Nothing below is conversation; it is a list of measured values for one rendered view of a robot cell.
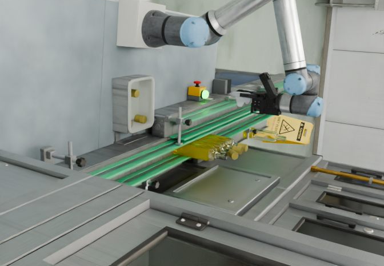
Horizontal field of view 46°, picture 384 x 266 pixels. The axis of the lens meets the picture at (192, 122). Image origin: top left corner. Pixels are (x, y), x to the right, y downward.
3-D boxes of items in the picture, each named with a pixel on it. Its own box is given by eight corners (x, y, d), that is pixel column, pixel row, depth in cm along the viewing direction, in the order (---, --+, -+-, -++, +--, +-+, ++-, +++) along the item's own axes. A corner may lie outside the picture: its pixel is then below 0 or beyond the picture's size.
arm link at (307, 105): (325, 94, 170) (323, 116, 172) (296, 91, 175) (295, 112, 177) (319, 97, 163) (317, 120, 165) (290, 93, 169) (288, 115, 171)
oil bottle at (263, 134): (242, 137, 277) (283, 144, 264) (243, 128, 276) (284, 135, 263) (246, 134, 282) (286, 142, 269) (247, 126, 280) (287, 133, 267)
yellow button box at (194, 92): (187, 99, 237) (199, 101, 233) (187, 85, 235) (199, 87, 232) (194, 97, 243) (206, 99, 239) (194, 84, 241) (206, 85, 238)
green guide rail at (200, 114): (170, 121, 201) (185, 124, 197) (170, 120, 200) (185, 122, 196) (295, 78, 347) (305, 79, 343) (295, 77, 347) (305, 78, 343)
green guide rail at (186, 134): (169, 137, 202) (184, 141, 199) (169, 136, 202) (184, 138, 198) (294, 88, 349) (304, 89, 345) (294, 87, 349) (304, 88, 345)
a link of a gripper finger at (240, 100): (227, 106, 181) (250, 108, 179) (228, 92, 180) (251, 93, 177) (228, 104, 184) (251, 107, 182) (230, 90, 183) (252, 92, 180)
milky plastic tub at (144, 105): (112, 131, 188) (129, 134, 184) (112, 77, 182) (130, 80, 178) (138, 123, 202) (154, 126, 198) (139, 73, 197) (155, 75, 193)
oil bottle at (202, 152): (172, 153, 208) (213, 162, 197) (172, 141, 206) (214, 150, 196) (179, 150, 212) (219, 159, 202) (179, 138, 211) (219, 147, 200)
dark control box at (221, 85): (211, 92, 260) (224, 94, 256) (212, 79, 258) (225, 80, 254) (218, 90, 267) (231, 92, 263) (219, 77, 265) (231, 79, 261)
